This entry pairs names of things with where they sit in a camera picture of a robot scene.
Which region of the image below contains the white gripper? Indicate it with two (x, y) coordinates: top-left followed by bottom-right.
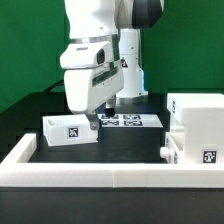
(60, 41), (124, 130)

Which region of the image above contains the white drawer tray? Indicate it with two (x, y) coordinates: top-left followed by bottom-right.
(42, 115), (98, 146)
(160, 132), (183, 164)

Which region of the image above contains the white front drawer tray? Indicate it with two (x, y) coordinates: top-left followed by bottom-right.
(160, 132), (183, 164)

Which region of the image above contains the white drawer cabinet box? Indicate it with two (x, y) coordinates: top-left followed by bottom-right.
(167, 93), (224, 165)

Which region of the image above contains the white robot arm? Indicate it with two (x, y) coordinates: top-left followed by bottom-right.
(60, 0), (164, 131)

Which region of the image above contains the white marker tag sheet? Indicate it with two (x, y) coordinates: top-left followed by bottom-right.
(98, 114), (163, 128)

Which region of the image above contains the black base cable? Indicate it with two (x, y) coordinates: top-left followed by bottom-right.
(43, 79), (66, 93)

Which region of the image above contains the white fence frame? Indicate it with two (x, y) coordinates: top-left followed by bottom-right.
(0, 133), (224, 188)

